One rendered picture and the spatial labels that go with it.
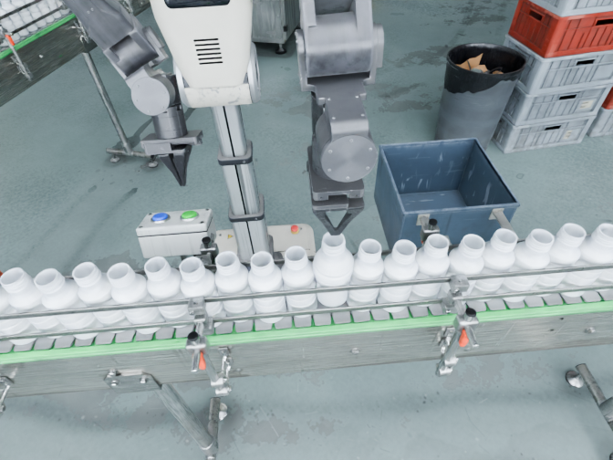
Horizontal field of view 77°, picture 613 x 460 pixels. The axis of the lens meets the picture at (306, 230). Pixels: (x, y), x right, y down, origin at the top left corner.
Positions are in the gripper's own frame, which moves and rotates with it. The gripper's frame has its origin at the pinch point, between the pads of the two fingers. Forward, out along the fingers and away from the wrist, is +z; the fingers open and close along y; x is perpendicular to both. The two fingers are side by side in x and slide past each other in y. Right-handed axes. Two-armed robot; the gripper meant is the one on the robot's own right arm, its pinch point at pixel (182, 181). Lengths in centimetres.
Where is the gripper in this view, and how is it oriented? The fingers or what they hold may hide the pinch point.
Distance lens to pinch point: 80.6
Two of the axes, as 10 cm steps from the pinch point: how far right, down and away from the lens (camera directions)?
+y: 10.0, -0.8, 0.2
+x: -0.6, -4.5, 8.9
